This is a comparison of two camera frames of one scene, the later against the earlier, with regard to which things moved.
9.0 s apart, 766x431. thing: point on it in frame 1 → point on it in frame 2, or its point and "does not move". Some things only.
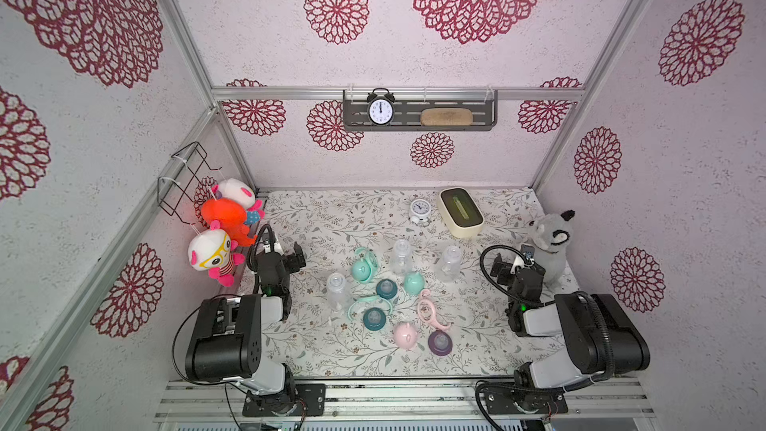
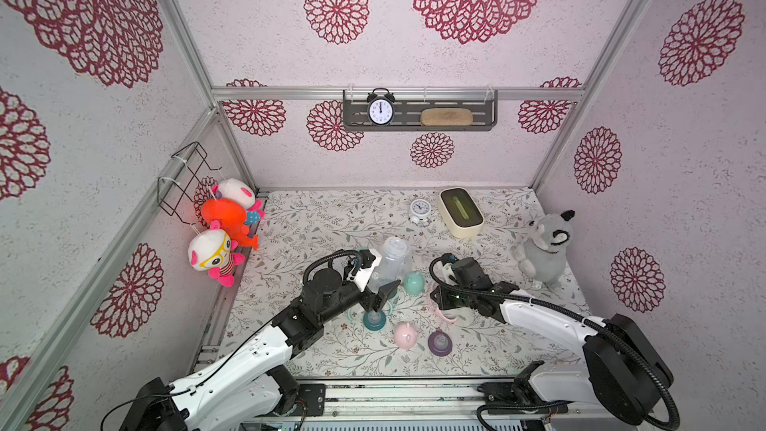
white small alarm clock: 420,210 does not move
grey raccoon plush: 552,233 does not move
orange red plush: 230,215 does not move
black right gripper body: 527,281 → 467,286
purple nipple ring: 440,343 does not move
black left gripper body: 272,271 → 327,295
